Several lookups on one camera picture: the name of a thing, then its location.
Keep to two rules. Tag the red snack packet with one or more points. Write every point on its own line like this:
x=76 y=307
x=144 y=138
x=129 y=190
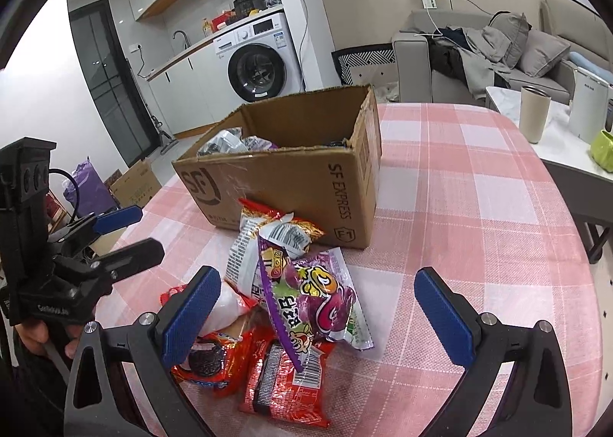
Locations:
x=215 y=365
x=282 y=394

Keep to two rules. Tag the yellow soap bottle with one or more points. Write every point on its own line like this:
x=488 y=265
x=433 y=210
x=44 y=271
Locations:
x=207 y=28

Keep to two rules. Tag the grey cushion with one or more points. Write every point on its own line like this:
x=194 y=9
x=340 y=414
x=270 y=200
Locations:
x=510 y=37
x=543 y=53

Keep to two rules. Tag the white washing machine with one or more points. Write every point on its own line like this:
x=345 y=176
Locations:
x=256 y=63

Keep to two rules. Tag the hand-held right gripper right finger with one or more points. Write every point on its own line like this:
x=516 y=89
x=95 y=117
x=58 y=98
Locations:
x=443 y=317

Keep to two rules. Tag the purple plastic bag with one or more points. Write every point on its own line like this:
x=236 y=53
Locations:
x=91 y=190

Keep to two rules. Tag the floor cardboard box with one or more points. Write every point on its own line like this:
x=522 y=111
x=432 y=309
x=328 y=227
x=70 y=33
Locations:
x=139 y=188

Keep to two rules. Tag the noodle snack packet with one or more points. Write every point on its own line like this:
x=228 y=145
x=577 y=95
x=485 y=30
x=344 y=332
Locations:
x=249 y=255

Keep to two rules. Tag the purple grape candy packet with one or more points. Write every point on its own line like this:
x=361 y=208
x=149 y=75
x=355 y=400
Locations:
x=316 y=303

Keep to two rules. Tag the beige tumbler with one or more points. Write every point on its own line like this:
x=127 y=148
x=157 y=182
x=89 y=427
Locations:
x=534 y=116

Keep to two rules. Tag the brown cardboard box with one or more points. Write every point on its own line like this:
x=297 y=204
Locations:
x=287 y=188

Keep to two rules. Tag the green cup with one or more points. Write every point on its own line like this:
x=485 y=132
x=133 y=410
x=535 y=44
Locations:
x=603 y=152

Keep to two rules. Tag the white electric kettle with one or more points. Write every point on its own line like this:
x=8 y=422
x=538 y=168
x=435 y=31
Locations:
x=591 y=106

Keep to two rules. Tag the white coffee table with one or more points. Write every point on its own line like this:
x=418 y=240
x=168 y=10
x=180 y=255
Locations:
x=560 y=140

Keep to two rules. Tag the person's left hand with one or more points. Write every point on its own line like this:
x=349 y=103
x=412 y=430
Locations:
x=33 y=336

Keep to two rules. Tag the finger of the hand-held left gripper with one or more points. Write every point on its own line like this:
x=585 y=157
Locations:
x=129 y=257
x=117 y=219

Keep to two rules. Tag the pink checked tablecloth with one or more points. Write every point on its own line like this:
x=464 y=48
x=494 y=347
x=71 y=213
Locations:
x=455 y=207

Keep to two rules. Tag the silver purple candy packet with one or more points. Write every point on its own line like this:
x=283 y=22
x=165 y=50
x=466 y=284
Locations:
x=220 y=142

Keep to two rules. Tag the red box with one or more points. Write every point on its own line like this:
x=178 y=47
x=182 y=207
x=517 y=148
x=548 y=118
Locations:
x=222 y=21

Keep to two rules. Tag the clear cracker packet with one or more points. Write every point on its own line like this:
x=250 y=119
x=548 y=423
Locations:
x=227 y=305

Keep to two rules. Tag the grey sofa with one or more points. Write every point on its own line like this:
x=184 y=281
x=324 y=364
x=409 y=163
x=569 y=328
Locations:
x=412 y=63

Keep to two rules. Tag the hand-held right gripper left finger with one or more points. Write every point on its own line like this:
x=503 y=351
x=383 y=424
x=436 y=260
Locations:
x=191 y=317

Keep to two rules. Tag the white kitchen cabinet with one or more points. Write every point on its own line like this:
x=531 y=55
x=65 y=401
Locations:
x=191 y=92

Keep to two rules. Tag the kitchen faucet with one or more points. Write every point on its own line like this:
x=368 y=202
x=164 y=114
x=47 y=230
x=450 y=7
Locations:
x=184 y=37

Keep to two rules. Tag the dark clothes pile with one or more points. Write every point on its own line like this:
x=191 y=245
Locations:
x=459 y=63

